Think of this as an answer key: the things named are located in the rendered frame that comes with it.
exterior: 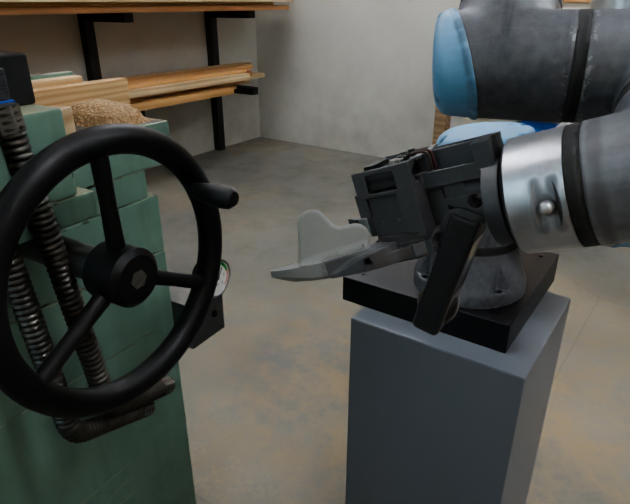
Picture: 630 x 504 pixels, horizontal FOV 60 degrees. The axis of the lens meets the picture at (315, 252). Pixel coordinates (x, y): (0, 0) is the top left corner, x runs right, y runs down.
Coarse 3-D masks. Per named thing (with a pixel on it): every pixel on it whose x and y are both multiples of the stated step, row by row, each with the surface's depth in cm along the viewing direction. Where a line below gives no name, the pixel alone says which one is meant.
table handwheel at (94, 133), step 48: (96, 144) 47; (144, 144) 52; (0, 192) 43; (48, 192) 44; (96, 192) 50; (0, 240) 42; (0, 288) 42; (96, 288) 52; (144, 288) 54; (192, 288) 65; (0, 336) 43; (192, 336) 64; (0, 384) 45; (48, 384) 49; (144, 384) 59
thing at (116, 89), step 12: (72, 84) 83; (84, 84) 83; (96, 84) 85; (108, 84) 87; (120, 84) 89; (36, 96) 77; (48, 96) 79; (60, 96) 80; (72, 96) 82; (84, 96) 84; (96, 96) 86; (108, 96) 87; (120, 96) 89
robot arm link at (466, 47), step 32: (480, 0) 46; (512, 0) 45; (544, 0) 45; (448, 32) 45; (480, 32) 44; (512, 32) 44; (544, 32) 43; (576, 32) 42; (448, 64) 45; (480, 64) 44; (512, 64) 44; (544, 64) 43; (576, 64) 42; (448, 96) 47; (480, 96) 46; (512, 96) 45; (544, 96) 44; (576, 96) 43
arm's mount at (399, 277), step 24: (408, 264) 104; (528, 264) 103; (552, 264) 103; (360, 288) 99; (384, 288) 96; (408, 288) 96; (528, 288) 95; (384, 312) 98; (408, 312) 95; (480, 312) 88; (504, 312) 88; (528, 312) 94; (456, 336) 91; (480, 336) 88; (504, 336) 85
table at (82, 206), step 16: (80, 128) 73; (160, 128) 78; (112, 160) 72; (128, 160) 74; (144, 160) 76; (80, 176) 68; (112, 176) 72; (80, 192) 58; (64, 208) 56; (80, 208) 58; (96, 208) 60; (64, 224) 57
